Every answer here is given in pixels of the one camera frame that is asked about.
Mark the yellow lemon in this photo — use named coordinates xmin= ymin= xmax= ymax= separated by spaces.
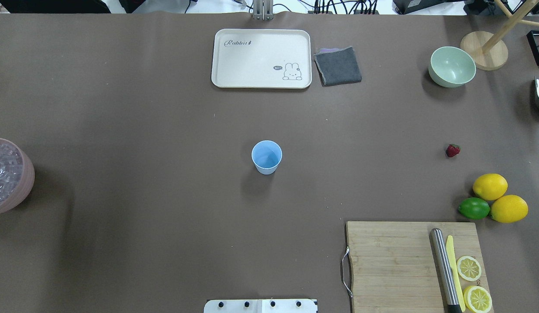
xmin=489 ymin=195 xmax=529 ymax=223
xmin=472 ymin=173 xmax=508 ymax=201

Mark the lemon half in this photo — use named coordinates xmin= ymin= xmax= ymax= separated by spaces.
xmin=456 ymin=255 xmax=482 ymax=282
xmin=463 ymin=286 xmax=493 ymax=313

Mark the wooden cup tree stand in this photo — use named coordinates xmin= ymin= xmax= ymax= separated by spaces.
xmin=460 ymin=0 xmax=539 ymax=71

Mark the bamboo cutting board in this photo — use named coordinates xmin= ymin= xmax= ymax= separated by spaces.
xmin=345 ymin=221 xmax=484 ymax=313

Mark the lemon half upper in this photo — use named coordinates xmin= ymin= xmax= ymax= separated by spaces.
xmin=463 ymin=286 xmax=493 ymax=313

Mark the green lime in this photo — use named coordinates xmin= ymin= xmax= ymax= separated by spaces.
xmin=458 ymin=197 xmax=490 ymax=220

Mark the yellow lemon upper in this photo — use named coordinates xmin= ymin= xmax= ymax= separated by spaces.
xmin=489 ymin=195 xmax=529 ymax=223

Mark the cream rabbit tray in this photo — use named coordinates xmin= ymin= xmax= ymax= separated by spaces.
xmin=211 ymin=29 xmax=312 ymax=89

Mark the grey folded cloth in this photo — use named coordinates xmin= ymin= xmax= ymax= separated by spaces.
xmin=314 ymin=46 xmax=362 ymax=87

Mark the yellow plastic knife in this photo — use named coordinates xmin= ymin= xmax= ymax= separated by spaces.
xmin=446 ymin=235 xmax=466 ymax=313

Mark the lemon half lower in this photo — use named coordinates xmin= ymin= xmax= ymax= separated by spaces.
xmin=456 ymin=255 xmax=482 ymax=282

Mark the mint green bowl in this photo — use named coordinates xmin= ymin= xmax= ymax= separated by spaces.
xmin=428 ymin=46 xmax=476 ymax=88

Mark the steel muddler black tip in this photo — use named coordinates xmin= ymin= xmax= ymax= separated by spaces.
xmin=430 ymin=228 xmax=462 ymax=313

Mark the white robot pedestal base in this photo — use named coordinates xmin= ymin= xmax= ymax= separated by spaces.
xmin=203 ymin=298 xmax=318 ymax=313

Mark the pink bowl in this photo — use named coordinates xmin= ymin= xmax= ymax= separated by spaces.
xmin=0 ymin=138 xmax=35 ymax=214

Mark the yellow lemon lower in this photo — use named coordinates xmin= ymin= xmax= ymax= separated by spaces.
xmin=472 ymin=173 xmax=508 ymax=201

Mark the clear ice cubes pile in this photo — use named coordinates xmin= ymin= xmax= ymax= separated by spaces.
xmin=0 ymin=143 xmax=23 ymax=204

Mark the red strawberry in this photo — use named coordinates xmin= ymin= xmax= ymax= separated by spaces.
xmin=445 ymin=144 xmax=461 ymax=158

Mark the light blue plastic cup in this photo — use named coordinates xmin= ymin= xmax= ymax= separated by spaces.
xmin=251 ymin=140 xmax=283 ymax=176

